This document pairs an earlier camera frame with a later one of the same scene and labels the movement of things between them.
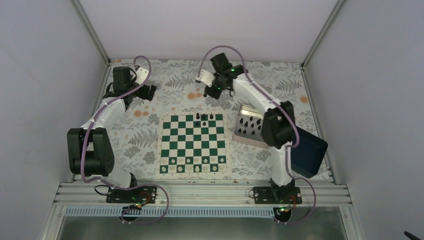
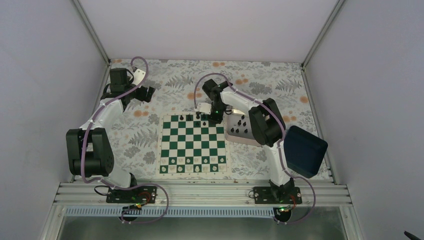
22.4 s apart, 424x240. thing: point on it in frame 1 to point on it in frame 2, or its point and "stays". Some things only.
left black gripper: [144, 95] stays
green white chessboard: [193, 143] stays
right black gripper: [214, 94] to [217, 120]
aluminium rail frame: [201, 194] stays
